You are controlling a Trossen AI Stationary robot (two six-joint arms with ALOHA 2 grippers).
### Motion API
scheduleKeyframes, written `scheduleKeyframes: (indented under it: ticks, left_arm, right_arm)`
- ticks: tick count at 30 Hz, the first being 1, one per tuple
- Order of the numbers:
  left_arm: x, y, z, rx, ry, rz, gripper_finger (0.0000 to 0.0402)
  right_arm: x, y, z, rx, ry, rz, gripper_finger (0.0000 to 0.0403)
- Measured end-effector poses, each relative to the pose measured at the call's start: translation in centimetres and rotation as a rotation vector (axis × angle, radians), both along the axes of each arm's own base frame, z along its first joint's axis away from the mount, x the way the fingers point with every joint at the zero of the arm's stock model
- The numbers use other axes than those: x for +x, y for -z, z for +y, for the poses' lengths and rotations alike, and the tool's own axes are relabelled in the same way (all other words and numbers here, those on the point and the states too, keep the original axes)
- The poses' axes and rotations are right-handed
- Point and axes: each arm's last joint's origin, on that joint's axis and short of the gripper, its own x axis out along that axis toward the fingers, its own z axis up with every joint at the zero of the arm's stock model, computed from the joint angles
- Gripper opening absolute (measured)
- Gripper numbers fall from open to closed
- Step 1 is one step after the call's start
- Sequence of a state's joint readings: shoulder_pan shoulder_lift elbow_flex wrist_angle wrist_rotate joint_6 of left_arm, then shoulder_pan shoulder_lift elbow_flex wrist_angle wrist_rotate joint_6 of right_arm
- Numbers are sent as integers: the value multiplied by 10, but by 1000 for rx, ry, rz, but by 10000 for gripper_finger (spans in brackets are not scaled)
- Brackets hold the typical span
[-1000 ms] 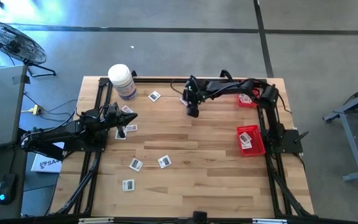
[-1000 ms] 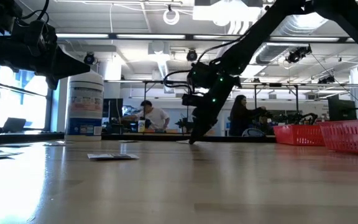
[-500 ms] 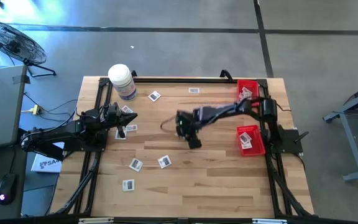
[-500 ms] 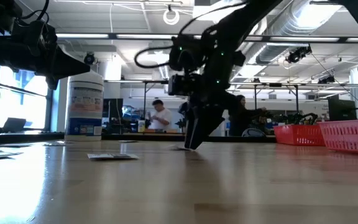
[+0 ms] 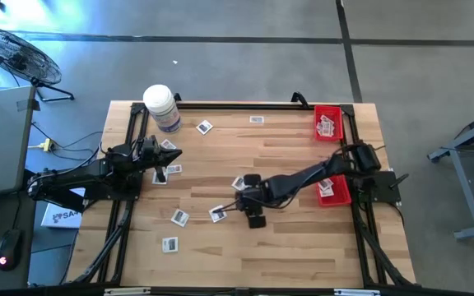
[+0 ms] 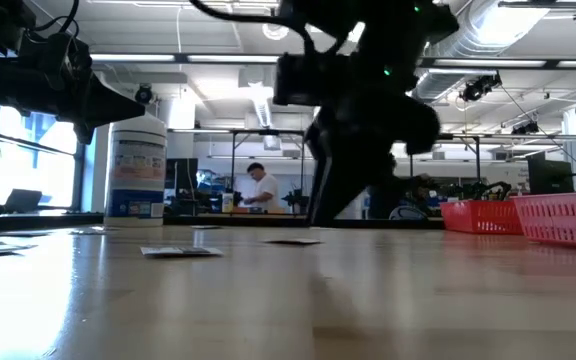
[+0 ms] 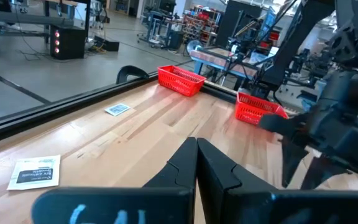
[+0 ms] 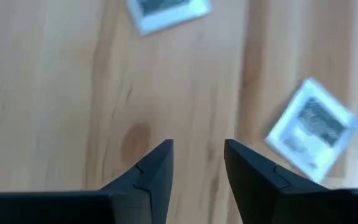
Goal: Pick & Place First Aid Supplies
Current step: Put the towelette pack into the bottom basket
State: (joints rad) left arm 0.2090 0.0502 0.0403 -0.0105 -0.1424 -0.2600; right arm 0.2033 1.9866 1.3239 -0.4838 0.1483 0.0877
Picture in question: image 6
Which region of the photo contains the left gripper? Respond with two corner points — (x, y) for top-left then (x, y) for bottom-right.
(15, 62), (146, 146)

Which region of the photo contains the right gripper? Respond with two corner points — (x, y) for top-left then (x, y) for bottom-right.
(307, 49), (442, 226)

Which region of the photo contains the black overhead beam with lights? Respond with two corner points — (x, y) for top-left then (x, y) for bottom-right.
(87, 51), (576, 70)

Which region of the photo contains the person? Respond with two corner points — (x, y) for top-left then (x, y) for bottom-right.
(242, 161), (280, 211)

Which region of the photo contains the white wipes canister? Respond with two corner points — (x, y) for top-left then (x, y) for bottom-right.
(103, 112), (168, 229)

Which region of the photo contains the black monitor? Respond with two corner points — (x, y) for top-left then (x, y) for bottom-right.
(165, 157), (200, 191)
(526, 151), (576, 196)

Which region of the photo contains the large window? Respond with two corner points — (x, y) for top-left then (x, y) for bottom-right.
(0, 99), (87, 214)

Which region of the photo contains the black workstation gantry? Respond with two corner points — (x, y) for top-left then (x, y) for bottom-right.
(228, 128), (314, 214)
(437, 132), (483, 199)

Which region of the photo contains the red plastic basket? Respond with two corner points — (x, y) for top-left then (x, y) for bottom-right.
(511, 192), (576, 251)
(439, 199), (524, 236)

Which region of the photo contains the dark laptop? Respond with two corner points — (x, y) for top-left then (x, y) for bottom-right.
(3, 188), (44, 215)

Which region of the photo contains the black ceiling-mounted device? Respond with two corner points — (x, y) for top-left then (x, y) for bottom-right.
(457, 73), (503, 104)

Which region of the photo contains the black ceiling camera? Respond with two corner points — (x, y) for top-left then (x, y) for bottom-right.
(134, 83), (155, 106)

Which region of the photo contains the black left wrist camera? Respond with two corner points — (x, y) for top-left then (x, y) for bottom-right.
(17, 30), (93, 89)

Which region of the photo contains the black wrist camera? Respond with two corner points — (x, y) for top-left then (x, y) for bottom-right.
(273, 53), (319, 107)
(17, 30), (93, 89)

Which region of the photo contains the black left camera cable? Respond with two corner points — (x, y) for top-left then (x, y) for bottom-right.
(25, 0), (82, 49)

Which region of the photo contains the black camera cable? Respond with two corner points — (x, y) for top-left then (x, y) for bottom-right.
(189, 0), (319, 56)
(25, 0), (82, 49)

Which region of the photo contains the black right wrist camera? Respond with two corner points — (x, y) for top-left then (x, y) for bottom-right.
(273, 53), (319, 107)

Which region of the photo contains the black aluminium table frame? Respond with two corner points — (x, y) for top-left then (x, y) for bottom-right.
(0, 212), (444, 232)

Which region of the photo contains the black right camera cable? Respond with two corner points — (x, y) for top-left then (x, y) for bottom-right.
(189, 0), (319, 56)

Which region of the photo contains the white coiled cable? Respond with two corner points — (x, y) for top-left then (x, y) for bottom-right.
(261, 22), (290, 42)

